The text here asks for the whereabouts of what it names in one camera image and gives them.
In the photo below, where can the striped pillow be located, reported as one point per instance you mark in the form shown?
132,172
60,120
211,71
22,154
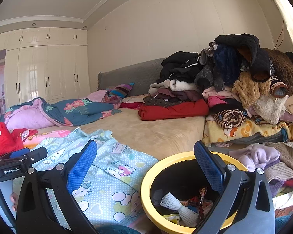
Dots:
122,89

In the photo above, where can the dark dotted folded garment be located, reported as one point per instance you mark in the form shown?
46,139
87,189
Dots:
158,102

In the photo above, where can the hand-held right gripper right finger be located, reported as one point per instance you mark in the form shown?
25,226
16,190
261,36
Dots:
208,168

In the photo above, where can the grey padded headboard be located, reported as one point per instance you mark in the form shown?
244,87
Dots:
141,75

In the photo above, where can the pink garment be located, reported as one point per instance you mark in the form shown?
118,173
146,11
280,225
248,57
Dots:
219,101

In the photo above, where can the patterned knit sleeve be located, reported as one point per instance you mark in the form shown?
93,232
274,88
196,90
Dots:
278,87

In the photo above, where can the tan fuzzy garment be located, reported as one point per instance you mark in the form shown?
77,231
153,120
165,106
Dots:
246,90

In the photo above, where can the blue floral quilt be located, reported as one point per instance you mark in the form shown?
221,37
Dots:
83,109

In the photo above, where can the red tube wrapper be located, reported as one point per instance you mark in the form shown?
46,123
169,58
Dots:
202,212

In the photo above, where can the light blue cartoon sheet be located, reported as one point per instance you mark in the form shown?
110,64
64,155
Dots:
117,156

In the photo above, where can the white wardrobe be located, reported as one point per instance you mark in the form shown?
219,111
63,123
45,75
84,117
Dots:
39,73

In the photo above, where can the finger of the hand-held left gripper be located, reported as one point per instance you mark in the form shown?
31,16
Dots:
39,154
19,153

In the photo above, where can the blue plastic wrapper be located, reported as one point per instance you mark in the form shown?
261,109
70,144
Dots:
192,209

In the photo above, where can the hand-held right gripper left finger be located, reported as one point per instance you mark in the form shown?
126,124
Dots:
81,165

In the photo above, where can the purple brown folded garment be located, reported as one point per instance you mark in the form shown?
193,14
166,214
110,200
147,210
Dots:
185,95

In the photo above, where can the grey furry collar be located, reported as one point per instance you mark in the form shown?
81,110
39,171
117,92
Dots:
207,53

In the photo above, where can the brown plush blanket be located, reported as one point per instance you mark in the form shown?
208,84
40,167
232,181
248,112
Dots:
280,65

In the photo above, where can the person's left hand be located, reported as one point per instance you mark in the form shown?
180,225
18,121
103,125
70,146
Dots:
13,199

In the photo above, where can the pink pillow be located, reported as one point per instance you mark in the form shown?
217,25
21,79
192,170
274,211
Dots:
99,95

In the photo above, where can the brown striped knit garment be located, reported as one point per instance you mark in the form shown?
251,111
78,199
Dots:
229,119

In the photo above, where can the dark blue fuzzy garment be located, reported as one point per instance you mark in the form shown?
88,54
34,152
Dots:
227,63

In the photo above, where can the red cartoon blanket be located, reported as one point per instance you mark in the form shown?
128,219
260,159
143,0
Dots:
5,136

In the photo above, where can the yellow white snack bag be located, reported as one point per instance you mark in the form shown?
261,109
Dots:
172,218

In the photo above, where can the dark candy wrapper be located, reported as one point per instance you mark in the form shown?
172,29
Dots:
202,193

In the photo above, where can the white cloth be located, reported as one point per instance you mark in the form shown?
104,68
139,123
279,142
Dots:
288,199

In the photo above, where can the crimson patterned cloth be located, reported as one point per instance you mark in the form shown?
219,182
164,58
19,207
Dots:
131,105

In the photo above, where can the lilac fleece garment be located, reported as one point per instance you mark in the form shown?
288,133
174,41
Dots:
261,156

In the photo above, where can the red folded cloth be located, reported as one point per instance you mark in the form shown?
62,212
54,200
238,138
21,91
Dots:
173,111

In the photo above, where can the cream folded garment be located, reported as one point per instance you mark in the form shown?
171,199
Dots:
183,85

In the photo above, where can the pink cartoon blanket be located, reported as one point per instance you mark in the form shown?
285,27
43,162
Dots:
53,134

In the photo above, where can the grey patterned garment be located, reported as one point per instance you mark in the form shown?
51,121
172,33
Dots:
207,75

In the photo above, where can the white foam fruit net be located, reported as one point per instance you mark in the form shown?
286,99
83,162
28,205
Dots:
183,210

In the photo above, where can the black bin with yellow rim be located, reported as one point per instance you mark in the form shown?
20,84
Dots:
171,175

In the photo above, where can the grey beige folded garment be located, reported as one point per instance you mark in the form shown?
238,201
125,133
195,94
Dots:
158,86

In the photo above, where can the black jacket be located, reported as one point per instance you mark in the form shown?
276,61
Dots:
180,63

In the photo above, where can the white fleece garment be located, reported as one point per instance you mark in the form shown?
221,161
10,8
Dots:
268,109

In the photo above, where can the black quilted garment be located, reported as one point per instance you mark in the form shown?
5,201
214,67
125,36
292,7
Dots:
241,40

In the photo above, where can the yellow cartoon blanket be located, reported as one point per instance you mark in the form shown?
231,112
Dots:
246,131

